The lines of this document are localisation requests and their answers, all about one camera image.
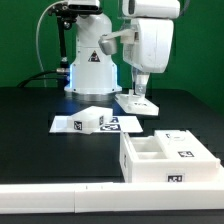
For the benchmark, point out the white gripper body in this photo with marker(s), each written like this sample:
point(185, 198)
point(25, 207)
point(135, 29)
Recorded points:
point(152, 44)

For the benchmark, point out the white door panel with knob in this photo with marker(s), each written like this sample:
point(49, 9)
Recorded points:
point(136, 104)

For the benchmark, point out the white cabinet box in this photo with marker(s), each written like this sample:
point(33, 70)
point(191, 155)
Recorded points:
point(142, 160)

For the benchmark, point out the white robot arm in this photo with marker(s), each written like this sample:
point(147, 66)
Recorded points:
point(93, 73)

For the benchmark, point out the white flat top panel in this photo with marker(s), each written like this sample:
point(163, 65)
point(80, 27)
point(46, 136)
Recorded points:
point(65, 124)

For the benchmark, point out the small white block part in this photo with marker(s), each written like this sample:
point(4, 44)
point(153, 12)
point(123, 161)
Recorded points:
point(90, 119)

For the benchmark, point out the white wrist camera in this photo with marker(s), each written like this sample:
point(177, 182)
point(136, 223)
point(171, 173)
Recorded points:
point(108, 44)

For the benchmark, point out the black camera stand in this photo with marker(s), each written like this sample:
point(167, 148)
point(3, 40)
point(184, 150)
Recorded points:
point(65, 19)

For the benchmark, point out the white front fence rail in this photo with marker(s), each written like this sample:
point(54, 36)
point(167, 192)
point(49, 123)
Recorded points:
point(109, 197)

